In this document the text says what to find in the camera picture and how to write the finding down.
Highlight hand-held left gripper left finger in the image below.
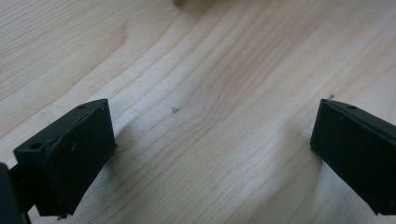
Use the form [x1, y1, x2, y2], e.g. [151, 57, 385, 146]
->
[12, 98, 119, 218]

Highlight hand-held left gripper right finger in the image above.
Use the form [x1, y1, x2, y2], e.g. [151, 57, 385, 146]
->
[309, 98, 396, 217]

